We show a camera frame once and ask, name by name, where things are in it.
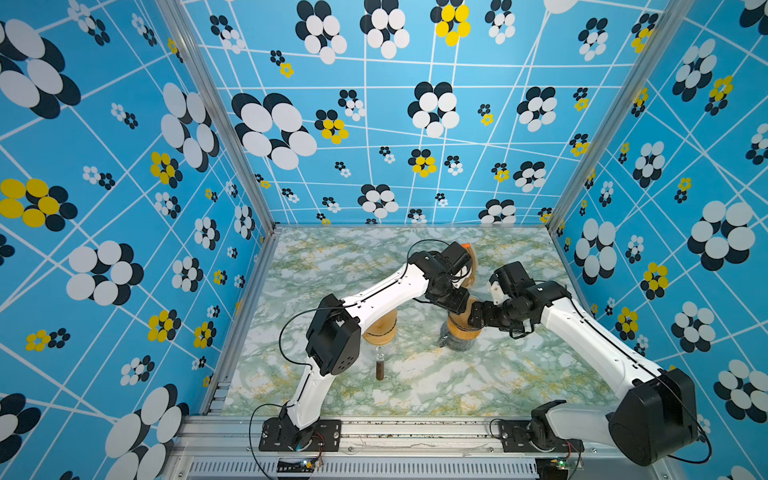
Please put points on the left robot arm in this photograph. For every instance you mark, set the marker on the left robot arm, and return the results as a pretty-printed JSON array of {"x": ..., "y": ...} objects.
[{"x": 335, "y": 333}]

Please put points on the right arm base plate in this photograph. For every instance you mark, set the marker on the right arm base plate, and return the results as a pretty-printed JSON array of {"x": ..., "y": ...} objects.
[{"x": 515, "y": 436}]

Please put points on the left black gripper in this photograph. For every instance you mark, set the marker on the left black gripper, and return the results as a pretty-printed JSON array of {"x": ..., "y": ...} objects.
[{"x": 458, "y": 304}]

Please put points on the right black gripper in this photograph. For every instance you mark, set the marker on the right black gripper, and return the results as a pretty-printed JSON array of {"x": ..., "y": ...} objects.
[{"x": 486, "y": 307}]

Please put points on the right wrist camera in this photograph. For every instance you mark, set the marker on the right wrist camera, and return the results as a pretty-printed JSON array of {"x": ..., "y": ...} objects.
[{"x": 497, "y": 294}]

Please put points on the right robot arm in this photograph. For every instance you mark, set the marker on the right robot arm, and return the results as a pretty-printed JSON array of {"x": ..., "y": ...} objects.
[{"x": 655, "y": 413}]

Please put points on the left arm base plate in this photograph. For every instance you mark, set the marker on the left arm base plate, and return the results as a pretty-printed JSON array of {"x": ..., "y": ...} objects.
[{"x": 280, "y": 435}]

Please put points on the orange coffee filter pack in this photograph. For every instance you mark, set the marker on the orange coffee filter pack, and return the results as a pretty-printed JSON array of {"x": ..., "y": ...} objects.
[{"x": 469, "y": 280}]

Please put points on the grey glass pitcher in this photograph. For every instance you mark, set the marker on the grey glass pitcher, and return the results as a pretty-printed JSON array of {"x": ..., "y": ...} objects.
[{"x": 448, "y": 340}]

